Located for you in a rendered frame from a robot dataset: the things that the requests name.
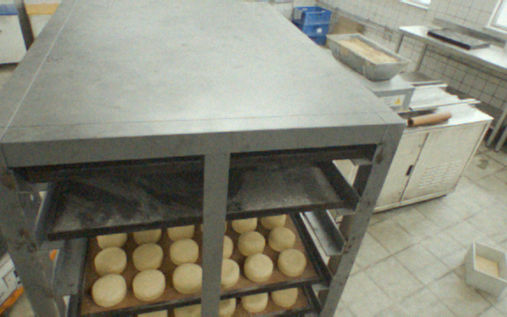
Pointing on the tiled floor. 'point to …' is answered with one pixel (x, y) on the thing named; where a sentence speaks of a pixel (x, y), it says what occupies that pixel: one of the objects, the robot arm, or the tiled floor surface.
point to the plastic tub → (487, 269)
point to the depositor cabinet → (427, 158)
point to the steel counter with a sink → (493, 58)
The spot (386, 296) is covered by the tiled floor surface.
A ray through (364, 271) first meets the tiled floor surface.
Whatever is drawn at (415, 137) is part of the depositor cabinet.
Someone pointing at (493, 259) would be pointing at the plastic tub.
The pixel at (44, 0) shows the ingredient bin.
